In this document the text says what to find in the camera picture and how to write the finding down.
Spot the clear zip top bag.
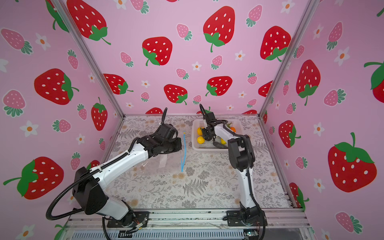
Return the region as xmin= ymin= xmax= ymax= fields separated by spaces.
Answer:
xmin=138 ymin=132 xmax=187 ymax=176

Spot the white plastic basket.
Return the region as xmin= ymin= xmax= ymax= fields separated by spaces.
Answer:
xmin=192 ymin=119 xmax=237 ymax=154

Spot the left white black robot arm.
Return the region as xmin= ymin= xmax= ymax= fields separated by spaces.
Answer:
xmin=46 ymin=123 xmax=182 ymax=227

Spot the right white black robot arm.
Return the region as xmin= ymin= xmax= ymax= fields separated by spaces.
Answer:
xmin=201 ymin=110 xmax=267 ymax=227

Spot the yellow orange toy fruit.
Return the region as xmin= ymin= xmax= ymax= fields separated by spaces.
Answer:
xmin=197 ymin=128 xmax=203 ymax=136

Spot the yellow lemon toy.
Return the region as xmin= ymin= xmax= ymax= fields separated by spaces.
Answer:
xmin=197 ymin=136 xmax=205 ymax=145

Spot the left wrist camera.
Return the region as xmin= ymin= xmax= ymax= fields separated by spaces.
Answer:
xmin=158 ymin=123 xmax=178 ymax=140

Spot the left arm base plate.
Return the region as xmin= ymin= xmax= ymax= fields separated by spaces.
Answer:
xmin=107 ymin=211 xmax=150 ymax=229

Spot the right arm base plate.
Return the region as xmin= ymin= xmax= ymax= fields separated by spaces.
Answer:
xmin=223 ymin=210 xmax=268 ymax=227

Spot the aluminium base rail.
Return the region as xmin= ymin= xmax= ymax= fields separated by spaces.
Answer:
xmin=58 ymin=209 xmax=316 ymax=240

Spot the right aluminium frame post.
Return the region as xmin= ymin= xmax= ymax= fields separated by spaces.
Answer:
xmin=259 ymin=0 xmax=320 ymax=119

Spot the aluminium frame post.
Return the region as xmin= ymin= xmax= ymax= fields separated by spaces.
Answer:
xmin=259 ymin=0 xmax=320 ymax=119
xmin=52 ymin=0 xmax=125 ymax=119

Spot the left aluminium frame post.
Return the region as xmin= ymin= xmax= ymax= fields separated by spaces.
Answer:
xmin=52 ymin=0 xmax=125 ymax=119

